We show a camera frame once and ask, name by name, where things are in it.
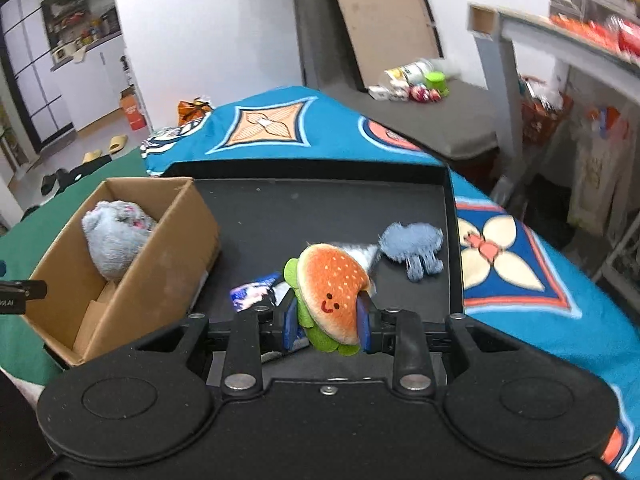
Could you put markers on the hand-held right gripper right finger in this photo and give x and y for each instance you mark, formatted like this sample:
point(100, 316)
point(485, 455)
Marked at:
point(365, 325)

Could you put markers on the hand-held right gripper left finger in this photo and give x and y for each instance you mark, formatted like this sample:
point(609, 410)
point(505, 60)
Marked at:
point(290, 322)

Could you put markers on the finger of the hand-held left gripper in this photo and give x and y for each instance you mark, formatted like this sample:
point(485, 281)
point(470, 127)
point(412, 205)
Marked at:
point(22, 290)

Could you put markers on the hamburger plush toy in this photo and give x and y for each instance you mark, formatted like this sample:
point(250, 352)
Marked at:
point(330, 290)

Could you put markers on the white cone plush toy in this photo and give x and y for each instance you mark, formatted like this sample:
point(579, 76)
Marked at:
point(361, 254)

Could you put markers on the blue denim cloud toy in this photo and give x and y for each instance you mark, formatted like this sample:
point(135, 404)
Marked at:
point(412, 240)

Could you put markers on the black tray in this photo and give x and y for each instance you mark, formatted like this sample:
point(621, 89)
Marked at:
point(300, 210)

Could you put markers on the brown cardboard box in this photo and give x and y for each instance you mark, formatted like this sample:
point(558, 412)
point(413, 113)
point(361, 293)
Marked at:
point(165, 260)

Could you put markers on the green cloth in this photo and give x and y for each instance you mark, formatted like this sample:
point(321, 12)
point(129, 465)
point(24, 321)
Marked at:
point(30, 250)

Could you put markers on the printed glossy packet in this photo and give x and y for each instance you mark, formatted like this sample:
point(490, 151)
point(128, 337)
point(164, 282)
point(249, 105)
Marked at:
point(250, 294)

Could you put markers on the grey fluffy plush toy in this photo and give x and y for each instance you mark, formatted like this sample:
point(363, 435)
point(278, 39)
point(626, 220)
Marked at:
point(115, 242)

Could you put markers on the black slipper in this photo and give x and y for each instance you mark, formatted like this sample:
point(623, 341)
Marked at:
point(48, 185)
point(62, 178)

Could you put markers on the black stool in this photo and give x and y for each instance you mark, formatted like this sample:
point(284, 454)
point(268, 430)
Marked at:
point(87, 169)

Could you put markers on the blue printed blanket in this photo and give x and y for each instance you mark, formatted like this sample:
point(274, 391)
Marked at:
point(340, 130)

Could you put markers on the orange carton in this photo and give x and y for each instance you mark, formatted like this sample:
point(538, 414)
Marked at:
point(133, 110)

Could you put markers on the black framed glass door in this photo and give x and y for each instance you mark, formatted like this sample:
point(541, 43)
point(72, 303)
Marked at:
point(30, 70)

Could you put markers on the white kitchen cabinet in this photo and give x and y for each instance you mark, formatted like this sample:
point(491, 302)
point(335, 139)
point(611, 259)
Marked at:
point(95, 75)

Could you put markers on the small white box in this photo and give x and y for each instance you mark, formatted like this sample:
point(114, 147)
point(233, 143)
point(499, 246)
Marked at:
point(380, 93)

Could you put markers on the orange bag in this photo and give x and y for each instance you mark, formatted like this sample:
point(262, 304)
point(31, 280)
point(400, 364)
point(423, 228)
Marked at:
point(194, 107)

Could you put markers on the red small toy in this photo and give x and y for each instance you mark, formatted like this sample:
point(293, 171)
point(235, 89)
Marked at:
point(419, 94)

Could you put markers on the green cup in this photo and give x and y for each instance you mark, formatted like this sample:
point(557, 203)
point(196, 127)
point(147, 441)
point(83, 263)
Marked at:
point(436, 83)

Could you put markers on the orange storage box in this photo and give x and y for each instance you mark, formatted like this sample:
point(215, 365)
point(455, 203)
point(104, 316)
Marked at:
point(542, 119)

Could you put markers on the grey table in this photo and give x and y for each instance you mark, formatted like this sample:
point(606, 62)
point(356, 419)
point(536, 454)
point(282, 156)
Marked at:
point(500, 60)

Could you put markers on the dark upright panel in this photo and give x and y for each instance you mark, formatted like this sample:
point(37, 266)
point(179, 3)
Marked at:
point(315, 25)

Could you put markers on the pile of red packets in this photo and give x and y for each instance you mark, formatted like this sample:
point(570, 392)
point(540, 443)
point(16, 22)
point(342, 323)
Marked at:
point(600, 34)

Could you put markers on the brown board with black frame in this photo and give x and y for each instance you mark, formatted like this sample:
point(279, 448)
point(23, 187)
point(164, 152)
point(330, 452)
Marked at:
point(385, 20)

